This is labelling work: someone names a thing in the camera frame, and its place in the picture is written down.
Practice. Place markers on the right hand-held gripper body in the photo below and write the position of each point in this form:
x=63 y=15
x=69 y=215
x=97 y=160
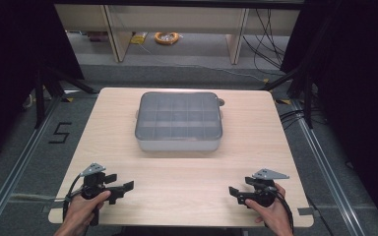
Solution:
x=263 y=191

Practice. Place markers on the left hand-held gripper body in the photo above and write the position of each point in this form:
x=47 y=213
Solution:
x=93 y=187

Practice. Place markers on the white compartment storage box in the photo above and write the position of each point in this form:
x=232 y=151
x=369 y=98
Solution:
x=178 y=146

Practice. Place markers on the clear plastic organizer box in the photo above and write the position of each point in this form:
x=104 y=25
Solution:
x=178 y=114

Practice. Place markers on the person's left hand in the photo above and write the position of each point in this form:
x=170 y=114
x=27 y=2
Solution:
x=83 y=208

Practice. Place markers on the person's right hand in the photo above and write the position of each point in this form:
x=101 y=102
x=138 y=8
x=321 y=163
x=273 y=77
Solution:
x=273 y=213

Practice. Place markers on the grey tape piece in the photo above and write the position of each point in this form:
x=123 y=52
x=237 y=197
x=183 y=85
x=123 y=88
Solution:
x=305 y=211

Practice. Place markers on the black tape floor mark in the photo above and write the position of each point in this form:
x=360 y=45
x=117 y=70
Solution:
x=60 y=132

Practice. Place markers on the black metal stand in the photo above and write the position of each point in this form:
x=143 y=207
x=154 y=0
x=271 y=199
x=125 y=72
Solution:
x=308 y=98
x=40 y=98

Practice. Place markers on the yellow packet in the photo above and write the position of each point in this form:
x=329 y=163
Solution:
x=138 y=38

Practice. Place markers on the dark red box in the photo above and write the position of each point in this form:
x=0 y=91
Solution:
x=97 y=36

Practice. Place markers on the black curtain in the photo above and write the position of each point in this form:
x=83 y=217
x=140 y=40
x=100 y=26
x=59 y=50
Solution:
x=16 y=65
x=357 y=82

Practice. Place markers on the aluminium floor rail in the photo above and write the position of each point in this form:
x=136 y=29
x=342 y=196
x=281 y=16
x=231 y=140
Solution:
x=16 y=170
x=328 y=170

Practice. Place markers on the light wooden desk frame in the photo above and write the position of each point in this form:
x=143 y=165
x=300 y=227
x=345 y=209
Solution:
x=118 y=36

